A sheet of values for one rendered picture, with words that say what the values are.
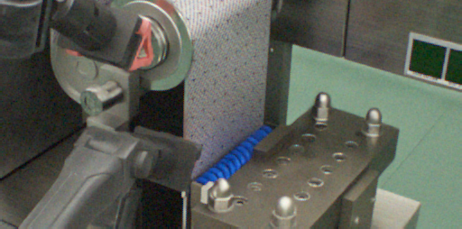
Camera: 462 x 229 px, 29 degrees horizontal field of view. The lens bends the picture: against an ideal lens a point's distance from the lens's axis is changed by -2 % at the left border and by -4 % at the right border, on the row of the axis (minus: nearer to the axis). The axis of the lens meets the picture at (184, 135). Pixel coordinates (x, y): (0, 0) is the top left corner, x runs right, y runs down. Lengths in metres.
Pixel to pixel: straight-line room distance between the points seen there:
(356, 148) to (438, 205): 1.84
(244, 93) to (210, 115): 0.10
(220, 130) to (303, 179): 0.15
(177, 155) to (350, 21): 0.40
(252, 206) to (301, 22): 0.36
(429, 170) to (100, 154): 2.52
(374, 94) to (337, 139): 2.51
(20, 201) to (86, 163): 0.51
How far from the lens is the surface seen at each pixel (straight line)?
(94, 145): 1.08
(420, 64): 1.44
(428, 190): 3.36
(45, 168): 1.63
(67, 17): 1.04
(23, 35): 1.00
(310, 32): 1.51
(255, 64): 1.42
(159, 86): 1.27
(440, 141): 3.69
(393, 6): 1.43
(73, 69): 1.37
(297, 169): 1.39
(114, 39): 1.11
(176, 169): 1.23
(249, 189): 1.34
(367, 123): 1.50
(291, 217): 1.25
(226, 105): 1.37
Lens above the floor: 1.75
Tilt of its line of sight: 30 degrees down
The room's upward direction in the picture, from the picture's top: 1 degrees clockwise
